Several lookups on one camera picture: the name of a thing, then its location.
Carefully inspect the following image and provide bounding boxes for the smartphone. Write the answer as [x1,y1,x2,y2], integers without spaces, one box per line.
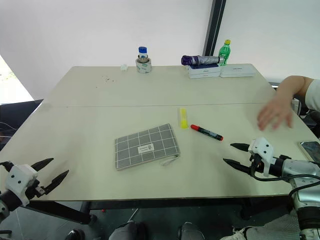
[297,140,320,161]

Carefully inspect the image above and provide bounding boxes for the dark vertical wall post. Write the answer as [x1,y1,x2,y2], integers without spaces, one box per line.
[202,0,227,57]

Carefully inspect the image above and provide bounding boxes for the red black marker pen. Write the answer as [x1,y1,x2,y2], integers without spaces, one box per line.
[190,123,224,143]

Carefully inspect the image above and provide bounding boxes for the white shirt sleeve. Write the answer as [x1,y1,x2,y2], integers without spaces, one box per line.
[303,78,320,113]

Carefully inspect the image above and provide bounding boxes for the person's bare hand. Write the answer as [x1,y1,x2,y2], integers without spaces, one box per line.
[256,94,295,133]

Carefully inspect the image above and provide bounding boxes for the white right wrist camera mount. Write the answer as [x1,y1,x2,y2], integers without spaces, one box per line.
[247,136,275,178]

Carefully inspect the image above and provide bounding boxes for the dark rounded shape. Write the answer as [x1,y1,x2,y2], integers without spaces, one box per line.
[177,221,206,240]
[108,220,149,240]

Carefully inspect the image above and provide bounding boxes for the blue capped small bottle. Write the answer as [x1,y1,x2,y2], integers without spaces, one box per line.
[137,45,149,61]

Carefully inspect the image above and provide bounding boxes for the flat white box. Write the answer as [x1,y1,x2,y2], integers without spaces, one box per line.
[219,63,256,78]

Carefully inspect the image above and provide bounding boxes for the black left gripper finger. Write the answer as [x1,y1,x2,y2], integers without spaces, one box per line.
[45,169,70,195]
[30,157,55,172]

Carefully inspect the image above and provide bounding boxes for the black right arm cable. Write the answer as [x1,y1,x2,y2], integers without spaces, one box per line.
[250,164,320,201]

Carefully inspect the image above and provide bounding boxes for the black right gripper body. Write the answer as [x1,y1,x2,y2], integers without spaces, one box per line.
[248,152,266,176]

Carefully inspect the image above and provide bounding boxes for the grey checked pencil pouch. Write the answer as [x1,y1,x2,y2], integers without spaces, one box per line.
[114,122,181,172]

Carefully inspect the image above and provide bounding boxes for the grey trouser leg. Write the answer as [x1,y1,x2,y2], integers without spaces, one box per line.
[219,211,301,240]

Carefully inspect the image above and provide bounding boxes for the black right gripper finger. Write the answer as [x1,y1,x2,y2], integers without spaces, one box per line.
[229,142,251,152]
[222,157,252,175]

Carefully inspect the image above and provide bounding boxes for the purple grey folded umbrella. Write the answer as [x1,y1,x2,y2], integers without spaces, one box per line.
[181,54,227,67]

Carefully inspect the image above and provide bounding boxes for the green plastic bottle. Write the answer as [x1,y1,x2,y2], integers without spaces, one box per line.
[218,39,232,67]

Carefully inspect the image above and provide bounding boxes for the white tape roll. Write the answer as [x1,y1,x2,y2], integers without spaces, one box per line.
[135,56,153,74]

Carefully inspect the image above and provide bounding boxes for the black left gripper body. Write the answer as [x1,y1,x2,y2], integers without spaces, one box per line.
[24,178,50,201]

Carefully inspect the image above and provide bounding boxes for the yellow highlighter pen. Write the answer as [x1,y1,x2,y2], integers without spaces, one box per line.
[179,107,189,130]

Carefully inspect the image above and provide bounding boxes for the white box with dark lid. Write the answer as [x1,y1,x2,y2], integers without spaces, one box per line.
[187,63,222,80]

